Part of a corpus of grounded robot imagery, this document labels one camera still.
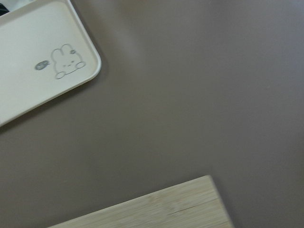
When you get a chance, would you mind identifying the bamboo cutting board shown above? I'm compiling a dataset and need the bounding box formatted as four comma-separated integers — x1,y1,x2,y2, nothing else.
56,175,234,228

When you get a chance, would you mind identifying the cream rabbit tray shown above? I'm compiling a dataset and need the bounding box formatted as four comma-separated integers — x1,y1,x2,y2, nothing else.
0,0,102,125

